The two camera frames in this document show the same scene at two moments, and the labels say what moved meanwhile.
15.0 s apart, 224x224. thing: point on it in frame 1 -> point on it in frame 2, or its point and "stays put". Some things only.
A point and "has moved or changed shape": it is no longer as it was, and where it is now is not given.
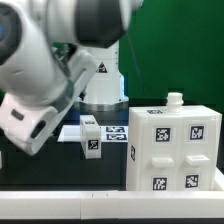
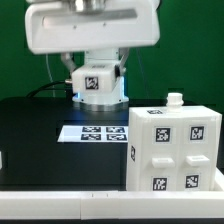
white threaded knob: [174, 101] stays put
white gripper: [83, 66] -> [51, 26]
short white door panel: [198, 152] stays put
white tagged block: [161, 153] stays put
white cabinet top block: [90, 137] has moved or changed shape
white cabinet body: [173, 151] stays put
